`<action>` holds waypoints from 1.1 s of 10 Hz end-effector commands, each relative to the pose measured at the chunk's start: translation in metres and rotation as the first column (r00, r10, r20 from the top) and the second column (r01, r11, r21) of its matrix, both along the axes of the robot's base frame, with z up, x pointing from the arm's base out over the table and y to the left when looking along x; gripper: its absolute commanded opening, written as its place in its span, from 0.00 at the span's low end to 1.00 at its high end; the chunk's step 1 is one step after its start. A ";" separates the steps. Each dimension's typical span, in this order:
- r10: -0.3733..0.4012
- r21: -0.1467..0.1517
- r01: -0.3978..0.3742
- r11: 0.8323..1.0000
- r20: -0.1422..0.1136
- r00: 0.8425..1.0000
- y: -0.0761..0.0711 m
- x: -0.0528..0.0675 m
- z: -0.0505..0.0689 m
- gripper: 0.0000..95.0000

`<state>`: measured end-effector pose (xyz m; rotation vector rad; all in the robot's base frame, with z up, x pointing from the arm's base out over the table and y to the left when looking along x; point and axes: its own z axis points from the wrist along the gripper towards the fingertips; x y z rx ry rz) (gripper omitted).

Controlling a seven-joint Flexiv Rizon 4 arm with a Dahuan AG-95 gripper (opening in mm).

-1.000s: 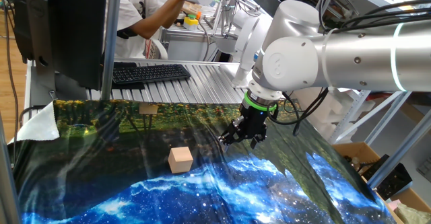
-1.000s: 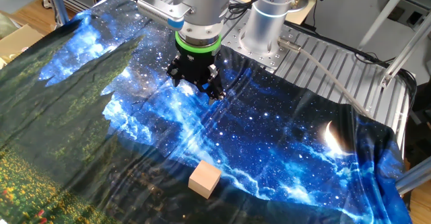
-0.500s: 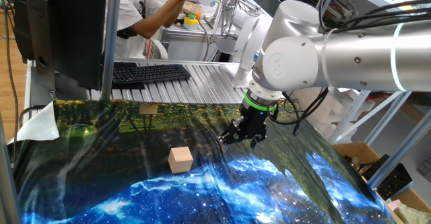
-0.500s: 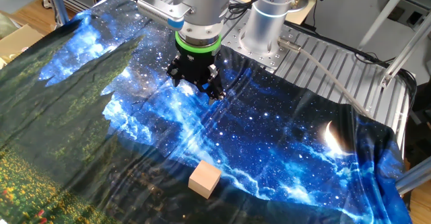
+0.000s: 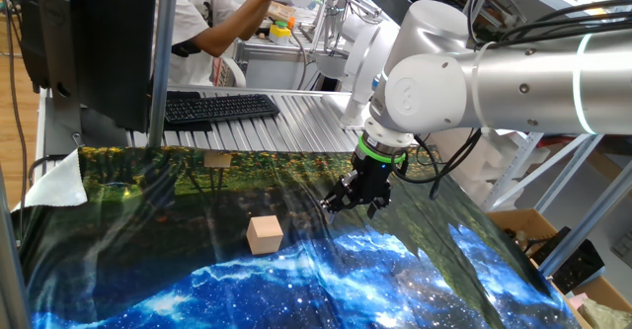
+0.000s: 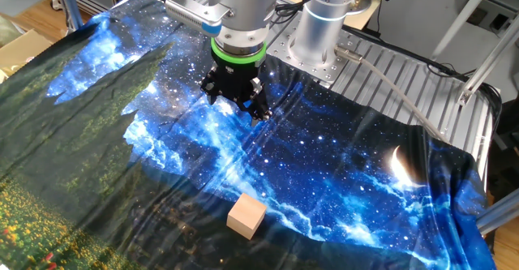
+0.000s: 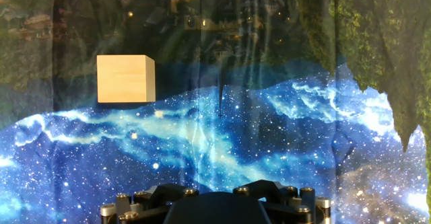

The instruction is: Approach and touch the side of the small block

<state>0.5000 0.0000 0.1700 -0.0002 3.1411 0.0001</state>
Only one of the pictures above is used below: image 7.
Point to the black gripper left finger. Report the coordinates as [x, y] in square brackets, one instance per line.
[141, 210]

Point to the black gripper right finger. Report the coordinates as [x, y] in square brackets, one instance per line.
[289, 210]

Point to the small light wooden cube block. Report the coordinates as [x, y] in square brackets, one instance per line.
[123, 79]

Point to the galaxy and village printed cloth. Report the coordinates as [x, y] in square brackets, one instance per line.
[256, 126]

